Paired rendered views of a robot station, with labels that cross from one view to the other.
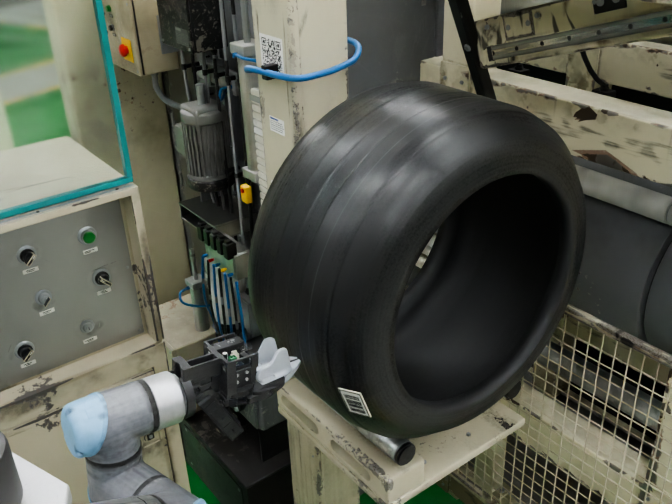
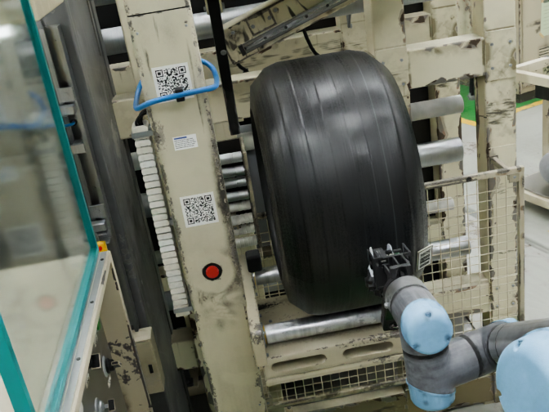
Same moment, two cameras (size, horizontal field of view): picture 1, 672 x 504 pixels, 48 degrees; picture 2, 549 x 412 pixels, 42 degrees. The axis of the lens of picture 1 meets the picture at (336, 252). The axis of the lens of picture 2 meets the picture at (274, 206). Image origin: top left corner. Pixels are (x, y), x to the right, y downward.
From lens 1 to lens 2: 130 cm
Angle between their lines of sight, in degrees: 51
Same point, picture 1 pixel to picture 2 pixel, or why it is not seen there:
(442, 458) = not seen: hidden behind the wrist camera
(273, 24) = (172, 53)
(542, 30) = (282, 19)
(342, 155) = (336, 101)
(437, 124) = (364, 61)
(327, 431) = (338, 347)
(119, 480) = (454, 353)
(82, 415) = (437, 309)
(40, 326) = not seen: outside the picture
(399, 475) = not seen: hidden behind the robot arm
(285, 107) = (196, 120)
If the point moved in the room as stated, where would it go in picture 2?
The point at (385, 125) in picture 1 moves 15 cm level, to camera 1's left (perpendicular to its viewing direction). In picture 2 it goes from (336, 75) to (304, 96)
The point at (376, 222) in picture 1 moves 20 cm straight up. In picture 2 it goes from (401, 123) to (393, 22)
